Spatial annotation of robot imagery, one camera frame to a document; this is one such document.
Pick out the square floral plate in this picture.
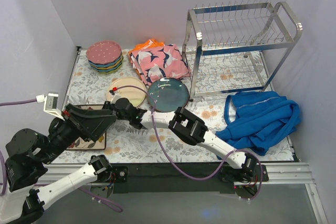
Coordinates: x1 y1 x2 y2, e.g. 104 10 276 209
67 104 107 151

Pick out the cream rimmed plate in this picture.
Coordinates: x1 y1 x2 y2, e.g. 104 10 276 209
106 77 146 107

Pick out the blue polka dot plate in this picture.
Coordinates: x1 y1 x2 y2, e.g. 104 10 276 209
91 64 122 74

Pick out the green polka dot plate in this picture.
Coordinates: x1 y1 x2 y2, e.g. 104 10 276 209
92 67 121 74

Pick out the light blue plate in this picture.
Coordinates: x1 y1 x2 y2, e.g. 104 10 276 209
89 57 123 68

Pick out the pink plate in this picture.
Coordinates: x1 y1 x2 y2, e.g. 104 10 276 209
86 40 122 65

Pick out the dark teal plate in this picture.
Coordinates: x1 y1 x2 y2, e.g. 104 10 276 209
148 78 190 112

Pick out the yellow polka dot plate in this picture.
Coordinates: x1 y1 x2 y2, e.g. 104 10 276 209
90 62 123 70

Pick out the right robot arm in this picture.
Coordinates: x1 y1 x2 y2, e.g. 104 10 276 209
103 98 263 181

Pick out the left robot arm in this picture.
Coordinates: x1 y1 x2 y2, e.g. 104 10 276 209
1 101 117 223

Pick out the steel dish rack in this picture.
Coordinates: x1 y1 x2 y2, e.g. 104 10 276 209
182 0 303 100

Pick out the pink bird print cloth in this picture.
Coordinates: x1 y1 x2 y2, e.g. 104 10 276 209
129 44 190 86

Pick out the orange cloth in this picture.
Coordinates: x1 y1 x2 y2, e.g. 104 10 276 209
128 39 165 57

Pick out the blue cloth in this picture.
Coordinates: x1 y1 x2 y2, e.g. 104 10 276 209
215 91 300 156

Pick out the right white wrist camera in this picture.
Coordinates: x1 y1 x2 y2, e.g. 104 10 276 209
107 87 120 103

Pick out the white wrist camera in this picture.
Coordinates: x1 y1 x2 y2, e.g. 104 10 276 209
36 92 64 120
107 87 120 103

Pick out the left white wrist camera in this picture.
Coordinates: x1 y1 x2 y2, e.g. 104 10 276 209
36 92 64 120

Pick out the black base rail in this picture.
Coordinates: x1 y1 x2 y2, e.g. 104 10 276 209
90 163 269 197

